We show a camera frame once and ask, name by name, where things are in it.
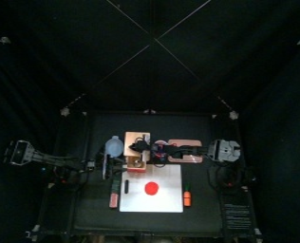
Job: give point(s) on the pink tray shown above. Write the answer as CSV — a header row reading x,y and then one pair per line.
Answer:
x,y
190,144

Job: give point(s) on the orange toy carrot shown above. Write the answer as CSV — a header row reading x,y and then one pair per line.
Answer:
x,y
188,197

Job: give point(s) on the pale wooden drawer box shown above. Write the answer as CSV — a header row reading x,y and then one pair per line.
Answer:
x,y
133,139

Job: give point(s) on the light blue toy bowl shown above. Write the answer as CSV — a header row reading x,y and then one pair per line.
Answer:
x,y
114,147

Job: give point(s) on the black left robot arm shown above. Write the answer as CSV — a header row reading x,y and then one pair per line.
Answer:
x,y
42,157

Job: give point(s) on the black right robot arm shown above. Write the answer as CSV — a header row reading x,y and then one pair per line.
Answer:
x,y
222,150

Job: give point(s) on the round metal dough cutter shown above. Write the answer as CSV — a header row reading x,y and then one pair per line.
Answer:
x,y
137,163

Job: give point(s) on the red play dough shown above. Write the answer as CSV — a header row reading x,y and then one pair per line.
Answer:
x,y
152,188

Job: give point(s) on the pink striped toy block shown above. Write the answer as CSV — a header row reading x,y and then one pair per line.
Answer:
x,y
113,201

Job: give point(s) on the dark green striped toy block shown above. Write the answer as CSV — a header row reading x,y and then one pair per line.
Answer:
x,y
114,186

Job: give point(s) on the wooden drawer with red front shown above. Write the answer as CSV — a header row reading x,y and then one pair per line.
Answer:
x,y
137,167

